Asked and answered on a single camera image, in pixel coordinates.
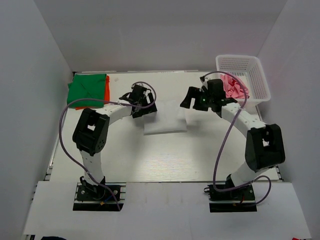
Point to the folded orange t shirt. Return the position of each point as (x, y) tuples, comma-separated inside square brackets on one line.
[(106, 92)]

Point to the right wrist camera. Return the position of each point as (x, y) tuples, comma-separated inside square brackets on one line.
[(216, 89)]

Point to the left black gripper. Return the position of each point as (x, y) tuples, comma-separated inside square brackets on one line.
[(147, 110)]

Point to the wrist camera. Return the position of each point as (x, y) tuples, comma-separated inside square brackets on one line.
[(138, 92), (216, 89)]

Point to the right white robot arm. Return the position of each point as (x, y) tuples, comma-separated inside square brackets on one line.
[(264, 147)]

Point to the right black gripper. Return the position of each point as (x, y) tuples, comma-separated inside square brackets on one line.
[(193, 92)]

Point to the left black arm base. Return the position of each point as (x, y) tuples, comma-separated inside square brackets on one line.
[(84, 201)]

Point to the pink t shirt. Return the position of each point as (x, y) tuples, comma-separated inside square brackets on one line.
[(234, 89)]

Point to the folded green t shirt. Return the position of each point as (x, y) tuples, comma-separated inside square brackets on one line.
[(86, 86)]

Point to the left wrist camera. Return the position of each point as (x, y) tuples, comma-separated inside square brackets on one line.
[(138, 92)]

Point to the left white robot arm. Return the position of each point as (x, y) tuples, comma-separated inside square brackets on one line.
[(90, 134)]

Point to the white t shirt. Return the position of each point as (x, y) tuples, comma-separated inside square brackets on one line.
[(169, 118)]

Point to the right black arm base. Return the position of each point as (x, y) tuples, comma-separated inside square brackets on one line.
[(236, 201)]

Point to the white plastic basket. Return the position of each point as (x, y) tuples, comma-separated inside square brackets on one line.
[(250, 71)]

